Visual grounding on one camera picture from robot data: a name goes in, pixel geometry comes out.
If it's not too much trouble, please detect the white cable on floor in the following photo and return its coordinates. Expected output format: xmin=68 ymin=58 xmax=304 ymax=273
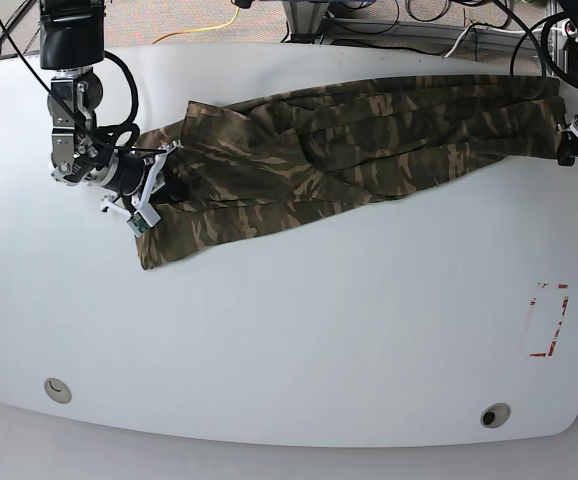
xmin=443 ymin=24 xmax=475 ymax=59

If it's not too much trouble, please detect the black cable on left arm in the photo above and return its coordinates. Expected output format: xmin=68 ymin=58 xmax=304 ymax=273
xmin=493 ymin=0 xmax=578 ymax=99

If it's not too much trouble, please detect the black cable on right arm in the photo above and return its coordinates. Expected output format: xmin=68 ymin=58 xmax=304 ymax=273
xmin=96 ymin=50 xmax=141 ymax=144

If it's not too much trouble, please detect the camouflage t-shirt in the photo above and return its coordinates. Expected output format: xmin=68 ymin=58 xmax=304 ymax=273
xmin=136 ymin=75 xmax=566 ymax=270

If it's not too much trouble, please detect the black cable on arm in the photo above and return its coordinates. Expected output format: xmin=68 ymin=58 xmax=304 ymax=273
xmin=493 ymin=0 xmax=578 ymax=99
xmin=96 ymin=50 xmax=141 ymax=144

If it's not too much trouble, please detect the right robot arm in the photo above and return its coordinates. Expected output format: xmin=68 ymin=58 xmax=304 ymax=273
xmin=40 ymin=1 xmax=180 ymax=236

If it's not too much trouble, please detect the left table grommet hole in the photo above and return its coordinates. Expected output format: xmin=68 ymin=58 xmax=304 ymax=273
xmin=44 ymin=378 xmax=72 ymax=405

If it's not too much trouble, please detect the table grommet hole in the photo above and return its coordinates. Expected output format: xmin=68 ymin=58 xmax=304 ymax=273
xmin=480 ymin=403 xmax=511 ymax=429
xmin=44 ymin=378 xmax=72 ymax=405

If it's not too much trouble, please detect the aluminium frame stand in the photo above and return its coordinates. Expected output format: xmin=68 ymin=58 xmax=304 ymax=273
xmin=280 ymin=1 xmax=561 ymax=74

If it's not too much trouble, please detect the yellow cable on floor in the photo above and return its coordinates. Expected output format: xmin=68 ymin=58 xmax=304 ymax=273
xmin=151 ymin=7 xmax=243 ymax=45

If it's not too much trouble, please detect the right table grommet hole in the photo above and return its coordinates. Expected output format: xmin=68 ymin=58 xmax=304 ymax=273
xmin=480 ymin=403 xmax=511 ymax=429

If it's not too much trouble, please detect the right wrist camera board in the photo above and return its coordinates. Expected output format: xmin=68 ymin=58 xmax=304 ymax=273
xmin=127 ymin=212 xmax=161 ymax=238

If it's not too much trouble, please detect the red tape rectangle marking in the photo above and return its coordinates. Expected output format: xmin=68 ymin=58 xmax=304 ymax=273
xmin=521 ymin=283 xmax=570 ymax=358

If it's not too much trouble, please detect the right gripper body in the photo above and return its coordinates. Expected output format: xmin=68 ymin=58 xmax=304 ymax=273
xmin=98 ymin=141 xmax=181 ymax=224

